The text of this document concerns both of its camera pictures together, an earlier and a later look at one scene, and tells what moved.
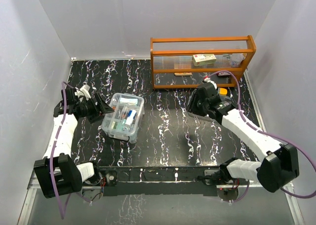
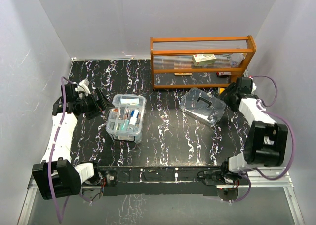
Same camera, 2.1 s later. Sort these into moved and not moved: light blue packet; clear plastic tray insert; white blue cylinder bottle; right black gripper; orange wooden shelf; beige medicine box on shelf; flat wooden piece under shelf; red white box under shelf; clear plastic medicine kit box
Moved: white blue cylinder bottle; right black gripper; clear plastic tray insert
Not moved: beige medicine box on shelf; red white box under shelf; light blue packet; orange wooden shelf; flat wooden piece under shelf; clear plastic medicine kit box
